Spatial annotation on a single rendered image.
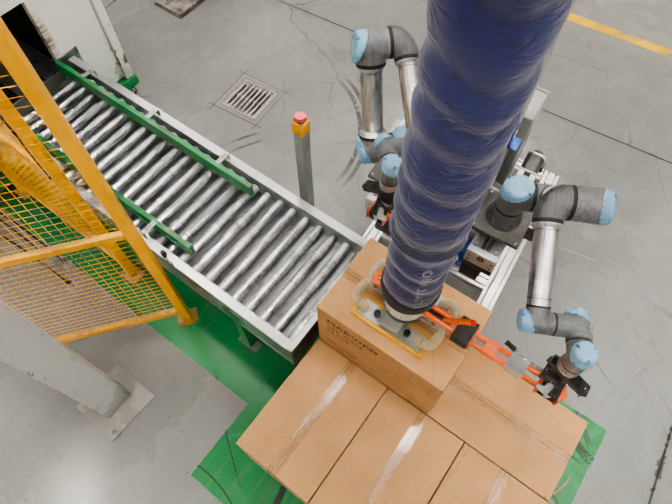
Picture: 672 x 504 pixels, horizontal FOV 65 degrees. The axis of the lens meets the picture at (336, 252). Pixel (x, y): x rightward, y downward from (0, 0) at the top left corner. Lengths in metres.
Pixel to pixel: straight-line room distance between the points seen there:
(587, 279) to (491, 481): 1.59
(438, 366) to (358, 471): 0.60
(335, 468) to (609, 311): 1.97
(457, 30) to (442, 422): 1.87
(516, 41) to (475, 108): 0.15
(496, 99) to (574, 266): 2.65
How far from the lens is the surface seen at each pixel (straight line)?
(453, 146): 1.13
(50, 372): 2.55
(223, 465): 3.03
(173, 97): 4.33
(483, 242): 2.36
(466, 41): 0.96
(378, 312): 2.12
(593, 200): 1.82
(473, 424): 2.53
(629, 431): 3.39
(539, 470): 2.57
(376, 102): 2.15
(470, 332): 2.04
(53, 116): 1.88
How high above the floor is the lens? 2.96
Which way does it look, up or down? 62 degrees down
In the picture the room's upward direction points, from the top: straight up
